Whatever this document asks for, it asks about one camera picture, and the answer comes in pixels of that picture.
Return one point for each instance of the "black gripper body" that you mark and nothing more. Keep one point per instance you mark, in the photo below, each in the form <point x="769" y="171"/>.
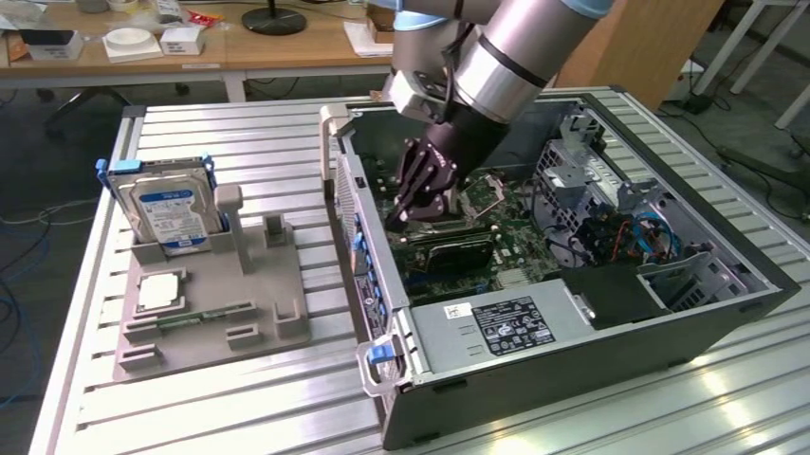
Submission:
<point x="464" y="147"/>

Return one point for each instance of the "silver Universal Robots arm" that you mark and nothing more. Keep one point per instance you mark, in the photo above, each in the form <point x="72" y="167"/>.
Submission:
<point x="506" y="71"/>

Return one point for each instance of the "metal socket cover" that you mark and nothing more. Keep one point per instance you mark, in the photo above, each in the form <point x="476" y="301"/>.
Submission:
<point x="487" y="194"/>

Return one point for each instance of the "green motherboard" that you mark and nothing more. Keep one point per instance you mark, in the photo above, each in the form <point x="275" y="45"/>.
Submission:
<point x="525" y="246"/>

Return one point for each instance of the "grey metal disk bay cage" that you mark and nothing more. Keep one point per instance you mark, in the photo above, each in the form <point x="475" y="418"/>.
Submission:
<point x="570" y="166"/>

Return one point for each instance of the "silver chipset heat sink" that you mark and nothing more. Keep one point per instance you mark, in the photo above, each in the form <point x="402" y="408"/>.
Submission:
<point x="513" y="278"/>

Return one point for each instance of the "white paper stack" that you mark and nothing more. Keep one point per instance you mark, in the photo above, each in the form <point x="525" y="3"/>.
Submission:
<point x="367" y="42"/>

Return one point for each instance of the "grey power supply unit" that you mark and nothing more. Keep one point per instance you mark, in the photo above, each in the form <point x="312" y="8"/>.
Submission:
<point x="455" y="341"/>

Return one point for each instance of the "brown cardboard box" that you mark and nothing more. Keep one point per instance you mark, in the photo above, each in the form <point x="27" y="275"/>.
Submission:
<point x="379" y="19"/>

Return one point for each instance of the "blue case latch tab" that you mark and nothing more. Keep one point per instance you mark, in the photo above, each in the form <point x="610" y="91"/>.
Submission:
<point x="378" y="355"/>

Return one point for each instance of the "black plastic shroud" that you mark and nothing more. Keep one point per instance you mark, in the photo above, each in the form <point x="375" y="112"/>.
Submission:
<point x="614" y="294"/>

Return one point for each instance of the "wooden cabinet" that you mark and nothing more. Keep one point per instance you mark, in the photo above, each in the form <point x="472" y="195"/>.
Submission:
<point x="645" y="47"/>

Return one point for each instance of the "black power brick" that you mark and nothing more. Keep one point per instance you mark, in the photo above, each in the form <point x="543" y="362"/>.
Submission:
<point x="695" y="103"/>

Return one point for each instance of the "black round lamp base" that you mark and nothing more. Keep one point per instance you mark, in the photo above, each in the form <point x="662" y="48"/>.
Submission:
<point x="274" y="21"/>

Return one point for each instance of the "hard disk in blue carrier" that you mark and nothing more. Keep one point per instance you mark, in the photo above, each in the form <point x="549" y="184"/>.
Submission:
<point x="167" y="213"/>

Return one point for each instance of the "black open PC case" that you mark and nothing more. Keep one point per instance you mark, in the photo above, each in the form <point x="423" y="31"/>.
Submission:
<point x="570" y="379"/>

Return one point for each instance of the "small white cardboard box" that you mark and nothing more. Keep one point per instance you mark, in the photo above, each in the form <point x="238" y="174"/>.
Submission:
<point x="183" y="40"/>

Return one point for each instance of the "red packet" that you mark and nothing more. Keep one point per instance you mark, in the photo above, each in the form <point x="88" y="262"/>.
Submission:
<point x="203" y="20"/>

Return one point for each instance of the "grey parts rack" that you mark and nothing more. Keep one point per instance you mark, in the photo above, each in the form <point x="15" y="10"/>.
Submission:
<point x="208" y="341"/>

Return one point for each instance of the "green loose RAM stick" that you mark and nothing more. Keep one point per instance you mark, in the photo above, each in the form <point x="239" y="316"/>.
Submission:
<point x="183" y="321"/>

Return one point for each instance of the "silver CPU chip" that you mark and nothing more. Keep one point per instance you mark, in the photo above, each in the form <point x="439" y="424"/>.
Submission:
<point x="158" y="294"/>

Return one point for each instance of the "black floor stand base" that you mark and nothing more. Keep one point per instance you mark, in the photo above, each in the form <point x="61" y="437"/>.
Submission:
<point x="771" y="166"/>

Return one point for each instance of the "white round part on plate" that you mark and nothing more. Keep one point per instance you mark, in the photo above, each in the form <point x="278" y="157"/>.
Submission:
<point x="131" y="43"/>

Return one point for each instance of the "black chair base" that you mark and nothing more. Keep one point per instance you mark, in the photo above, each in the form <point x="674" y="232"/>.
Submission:
<point x="88" y="99"/>

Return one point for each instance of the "white box with black top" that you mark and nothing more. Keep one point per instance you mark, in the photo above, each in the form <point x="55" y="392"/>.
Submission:
<point x="51" y="45"/>

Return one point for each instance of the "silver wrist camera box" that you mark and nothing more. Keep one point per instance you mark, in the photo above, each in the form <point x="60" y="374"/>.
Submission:
<point x="411" y="95"/>

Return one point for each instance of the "wooden desk with white frame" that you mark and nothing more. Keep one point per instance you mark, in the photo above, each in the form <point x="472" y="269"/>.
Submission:
<point x="284" y="52"/>

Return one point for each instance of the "white table frame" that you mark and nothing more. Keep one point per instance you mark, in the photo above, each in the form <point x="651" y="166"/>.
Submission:
<point x="727" y="47"/>

